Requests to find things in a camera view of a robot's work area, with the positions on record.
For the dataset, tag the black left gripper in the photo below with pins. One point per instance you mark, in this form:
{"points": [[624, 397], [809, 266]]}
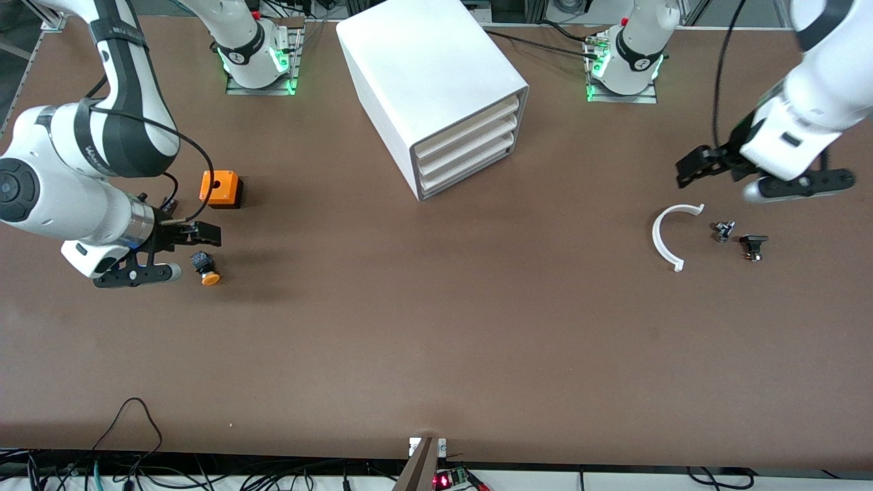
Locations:
{"points": [[727, 159]]}

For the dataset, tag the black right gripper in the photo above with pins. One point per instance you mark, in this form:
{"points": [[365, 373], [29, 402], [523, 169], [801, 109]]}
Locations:
{"points": [[166, 232]]}

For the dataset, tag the orange mushroom push button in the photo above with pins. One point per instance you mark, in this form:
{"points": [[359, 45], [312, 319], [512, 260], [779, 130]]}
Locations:
{"points": [[210, 277]]}

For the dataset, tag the white drawer with dividers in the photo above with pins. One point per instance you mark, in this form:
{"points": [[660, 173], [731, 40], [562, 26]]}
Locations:
{"points": [[470, 127]]}

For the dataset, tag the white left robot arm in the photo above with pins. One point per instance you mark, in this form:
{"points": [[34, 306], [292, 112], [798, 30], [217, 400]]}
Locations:
{"points": [[825, 82]]}

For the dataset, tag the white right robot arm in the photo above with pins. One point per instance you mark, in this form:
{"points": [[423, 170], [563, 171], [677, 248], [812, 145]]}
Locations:
{"points": [[123, 82]]}

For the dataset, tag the orange box with hole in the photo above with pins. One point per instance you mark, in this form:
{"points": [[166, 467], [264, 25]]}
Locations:
{"points": [[224, 187]]}

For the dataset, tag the circuit board with red light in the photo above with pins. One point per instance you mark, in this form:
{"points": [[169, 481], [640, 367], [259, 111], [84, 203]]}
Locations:
{"points": [[447, 480]]}

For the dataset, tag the small metal switch part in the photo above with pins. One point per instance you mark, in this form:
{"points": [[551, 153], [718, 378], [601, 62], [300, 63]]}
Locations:
{"points": [[723, 230]]}

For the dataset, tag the black flat-headed switch part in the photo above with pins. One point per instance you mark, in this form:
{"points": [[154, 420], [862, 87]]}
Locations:
{"points": [[753, 240]]}

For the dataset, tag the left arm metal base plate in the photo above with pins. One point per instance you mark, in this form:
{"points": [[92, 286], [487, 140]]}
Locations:
{"points": [[617, 98]]}

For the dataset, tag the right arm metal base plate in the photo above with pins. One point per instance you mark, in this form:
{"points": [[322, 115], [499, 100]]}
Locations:
{"points": [[294, 75]]}

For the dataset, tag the grey camera mount bar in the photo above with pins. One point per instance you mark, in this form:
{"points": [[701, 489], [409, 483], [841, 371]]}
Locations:
{"points": [[419, 470]]}

